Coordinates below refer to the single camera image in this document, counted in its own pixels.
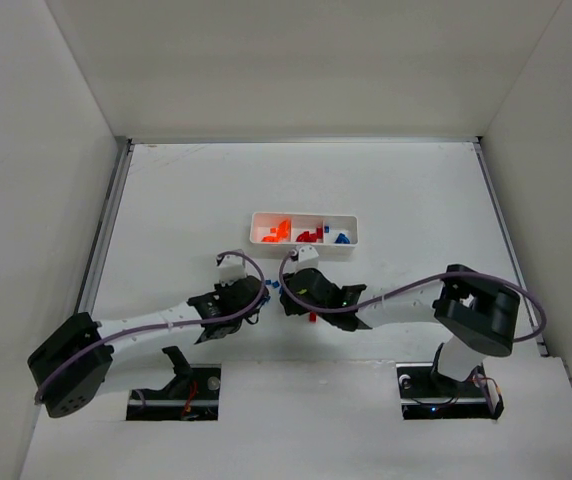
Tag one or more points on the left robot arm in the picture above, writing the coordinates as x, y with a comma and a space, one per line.
80, 359

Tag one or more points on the orange lego pile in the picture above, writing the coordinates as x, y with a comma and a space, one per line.
281, 233

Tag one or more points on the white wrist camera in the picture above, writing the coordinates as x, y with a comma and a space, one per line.
305, 257
231, 267

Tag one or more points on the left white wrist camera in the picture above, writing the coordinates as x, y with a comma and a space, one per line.
231, 267

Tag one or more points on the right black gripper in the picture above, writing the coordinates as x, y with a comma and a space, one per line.
292, 295

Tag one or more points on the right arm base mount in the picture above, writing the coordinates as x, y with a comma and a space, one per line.
425, 395

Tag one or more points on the red lego pile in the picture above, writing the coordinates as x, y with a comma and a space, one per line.
310, 236

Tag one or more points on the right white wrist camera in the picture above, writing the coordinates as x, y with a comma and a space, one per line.
305, 257

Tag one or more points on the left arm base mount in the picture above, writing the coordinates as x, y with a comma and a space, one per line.
191, 395

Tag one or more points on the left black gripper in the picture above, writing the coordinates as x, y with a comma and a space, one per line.
254, 293

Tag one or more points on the white three-compartment tray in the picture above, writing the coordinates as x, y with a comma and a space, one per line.
261, 222

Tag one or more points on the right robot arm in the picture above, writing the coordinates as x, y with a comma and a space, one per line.
480, 313

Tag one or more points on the blue lego arch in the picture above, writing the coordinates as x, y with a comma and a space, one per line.
342, 239

